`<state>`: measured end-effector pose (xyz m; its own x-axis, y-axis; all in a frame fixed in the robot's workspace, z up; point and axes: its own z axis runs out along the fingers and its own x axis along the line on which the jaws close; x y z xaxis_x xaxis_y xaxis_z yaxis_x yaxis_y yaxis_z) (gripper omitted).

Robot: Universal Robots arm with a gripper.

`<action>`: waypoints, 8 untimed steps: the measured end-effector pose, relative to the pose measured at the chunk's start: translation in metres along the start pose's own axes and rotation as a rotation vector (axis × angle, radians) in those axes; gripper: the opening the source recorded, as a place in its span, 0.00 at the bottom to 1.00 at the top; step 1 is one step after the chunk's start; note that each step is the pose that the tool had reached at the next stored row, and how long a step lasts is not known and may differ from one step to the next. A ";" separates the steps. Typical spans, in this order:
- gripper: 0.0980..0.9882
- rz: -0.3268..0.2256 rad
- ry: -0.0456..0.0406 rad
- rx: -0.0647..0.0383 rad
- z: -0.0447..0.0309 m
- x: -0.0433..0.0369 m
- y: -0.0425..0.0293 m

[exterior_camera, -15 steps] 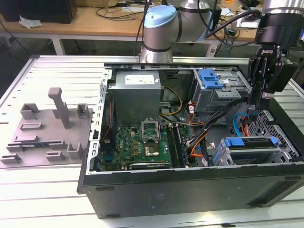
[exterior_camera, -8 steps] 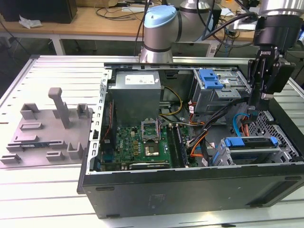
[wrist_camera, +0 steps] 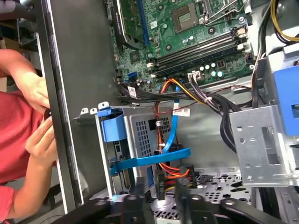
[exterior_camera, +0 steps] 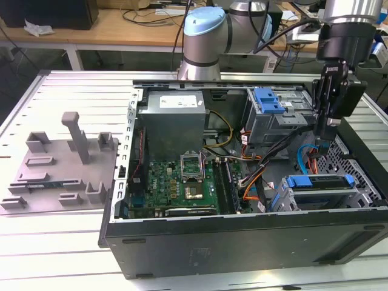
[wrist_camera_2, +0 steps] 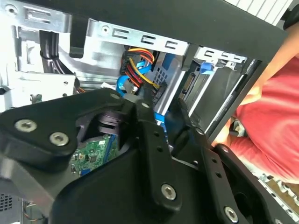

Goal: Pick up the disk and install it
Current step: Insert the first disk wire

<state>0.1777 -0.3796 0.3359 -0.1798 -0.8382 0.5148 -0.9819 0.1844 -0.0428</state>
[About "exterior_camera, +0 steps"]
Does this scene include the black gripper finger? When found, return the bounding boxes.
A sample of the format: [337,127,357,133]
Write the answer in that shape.
[312,78,342,142]

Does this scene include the blue data wire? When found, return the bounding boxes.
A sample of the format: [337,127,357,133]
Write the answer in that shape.
[297,139,330,175]

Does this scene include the orange red power wire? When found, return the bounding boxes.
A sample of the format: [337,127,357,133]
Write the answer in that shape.
[306,150,319,175]

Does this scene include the hard disk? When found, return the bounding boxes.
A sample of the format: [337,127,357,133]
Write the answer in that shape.
[270,174,356,213]

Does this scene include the grey disk bay cage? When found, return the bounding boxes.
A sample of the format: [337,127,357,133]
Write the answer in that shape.
[269,174,383,213]

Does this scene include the grey optical drive cage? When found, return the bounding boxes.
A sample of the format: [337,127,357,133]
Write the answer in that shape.
[244,87,325,146]

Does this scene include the blue plastic drive latch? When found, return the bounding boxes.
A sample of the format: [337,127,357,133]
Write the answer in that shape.
[253,87,287,115]

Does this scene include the black speaker box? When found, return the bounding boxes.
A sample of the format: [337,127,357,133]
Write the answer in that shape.
[269,7,284,46]

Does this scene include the metal socket cover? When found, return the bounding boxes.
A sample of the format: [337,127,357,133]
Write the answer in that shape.
[180,150,204,182]

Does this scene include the CPU socket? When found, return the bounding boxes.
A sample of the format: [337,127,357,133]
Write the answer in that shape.
[184,181,204,201]

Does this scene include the grey power supply unit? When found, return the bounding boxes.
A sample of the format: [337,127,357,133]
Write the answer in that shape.
[138,90,210,152]

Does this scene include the black graphics card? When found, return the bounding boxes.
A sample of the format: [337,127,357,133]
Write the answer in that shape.
[165,207,218,216]

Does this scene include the black PC case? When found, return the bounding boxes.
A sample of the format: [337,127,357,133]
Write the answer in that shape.
[97,79,388,281]

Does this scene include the green motherboard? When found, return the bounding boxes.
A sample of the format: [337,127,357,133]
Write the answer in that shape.
[127,157,243,218]

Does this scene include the wooden desk white legs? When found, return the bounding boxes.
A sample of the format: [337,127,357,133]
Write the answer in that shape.
[0,0,388,72]

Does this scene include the grey parts rack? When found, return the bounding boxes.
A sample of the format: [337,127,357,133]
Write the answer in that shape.
[0,111,121,215]

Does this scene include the large black case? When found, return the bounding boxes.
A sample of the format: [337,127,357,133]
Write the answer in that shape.
[0,0,99,31]

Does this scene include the crumpled white plastic bag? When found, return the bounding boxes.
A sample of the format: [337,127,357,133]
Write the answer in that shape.
[24,19,55,38]

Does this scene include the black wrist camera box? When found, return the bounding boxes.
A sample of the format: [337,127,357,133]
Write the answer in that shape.
[330,80,368,119]

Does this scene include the black cable bundle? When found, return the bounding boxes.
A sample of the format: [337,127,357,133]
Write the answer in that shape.
[256,122,322,170]

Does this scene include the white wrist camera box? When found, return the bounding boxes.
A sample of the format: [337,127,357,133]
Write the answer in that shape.
[287,19,323,42]

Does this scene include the thick black camera cable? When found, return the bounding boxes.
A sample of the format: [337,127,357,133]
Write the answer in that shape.
[253,18,322,55]

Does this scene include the yellow wires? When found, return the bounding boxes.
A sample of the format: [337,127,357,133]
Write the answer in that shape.
[202,110,233,149]

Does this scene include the orange flat wire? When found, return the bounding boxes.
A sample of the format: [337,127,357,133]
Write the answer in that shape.
[241,168,266,201]

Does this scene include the thin black hanging cable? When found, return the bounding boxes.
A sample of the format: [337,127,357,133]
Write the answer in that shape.
[172,0,195,72]

